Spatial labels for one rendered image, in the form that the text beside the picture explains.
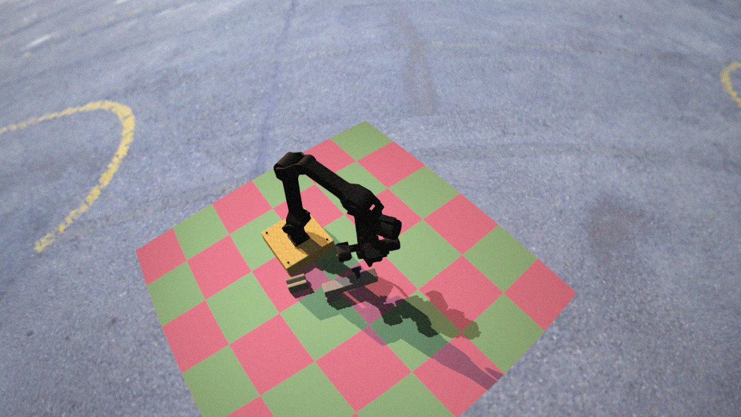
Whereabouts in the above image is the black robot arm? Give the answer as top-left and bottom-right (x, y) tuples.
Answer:
(273, 152), (402, 264)

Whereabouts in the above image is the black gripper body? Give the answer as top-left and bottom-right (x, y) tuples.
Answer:
(336, 231), (401, 262)

